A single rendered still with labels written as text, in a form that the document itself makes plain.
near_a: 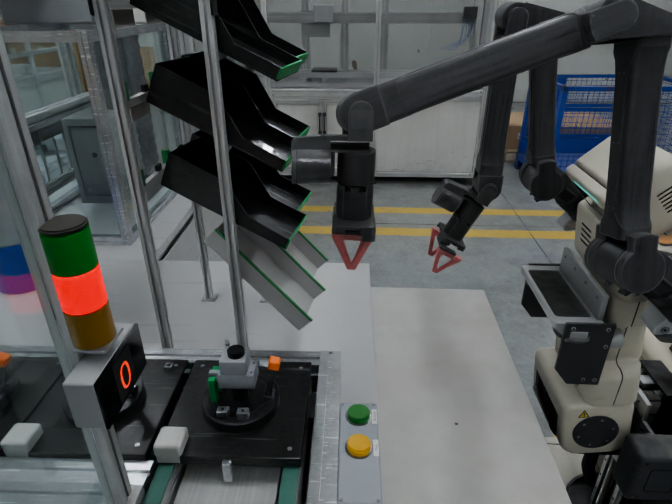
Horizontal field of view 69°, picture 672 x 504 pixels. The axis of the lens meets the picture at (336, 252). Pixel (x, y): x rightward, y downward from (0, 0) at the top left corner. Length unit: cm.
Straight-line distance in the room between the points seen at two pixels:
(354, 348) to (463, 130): 385
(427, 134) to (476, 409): 394
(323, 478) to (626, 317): 72
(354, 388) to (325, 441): 26
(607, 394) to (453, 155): 388
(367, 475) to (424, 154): 425
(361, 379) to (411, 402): 13
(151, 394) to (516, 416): 73
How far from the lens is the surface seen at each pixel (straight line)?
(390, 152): 488
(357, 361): 120
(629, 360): 131
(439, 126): 486
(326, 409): 96
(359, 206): 75
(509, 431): 111
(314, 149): 73
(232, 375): 89
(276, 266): 116
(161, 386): 103
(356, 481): 85
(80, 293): 62
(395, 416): 108
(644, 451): 134
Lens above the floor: 163
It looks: 27 degrees down
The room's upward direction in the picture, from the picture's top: straight up
